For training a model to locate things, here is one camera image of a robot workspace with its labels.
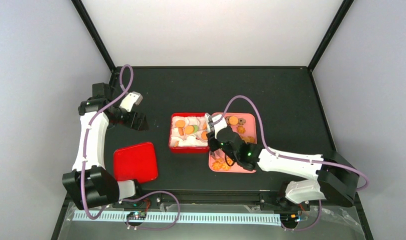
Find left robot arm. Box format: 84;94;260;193
62;83;148;210

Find pink tray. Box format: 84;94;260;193
208;112;257;174

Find red tin lid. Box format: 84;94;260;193
113;142;159;184

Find white paper cookie liners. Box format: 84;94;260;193
169;115;208;148

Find circuit board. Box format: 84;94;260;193
126;211;147;222
280;214;308;223

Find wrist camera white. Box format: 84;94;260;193
119;91;143;112
204;113;228;133

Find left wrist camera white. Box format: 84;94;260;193
119;91;143;112

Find red cookie tin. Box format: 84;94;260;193
168;112;209;154

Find right circuit board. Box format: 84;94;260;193
280;214;308;223

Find orange swirl cookie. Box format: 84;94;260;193
221;162;231;171
211;161;223;171

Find orange round sandwich cookie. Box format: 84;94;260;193
174;119;186;128

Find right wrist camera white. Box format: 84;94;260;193
204;113;228;133

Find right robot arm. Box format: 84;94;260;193
207;126;361;210

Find white slotted cable duct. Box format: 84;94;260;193
72;210;282;227

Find left circuit board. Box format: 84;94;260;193
126;211;147;222

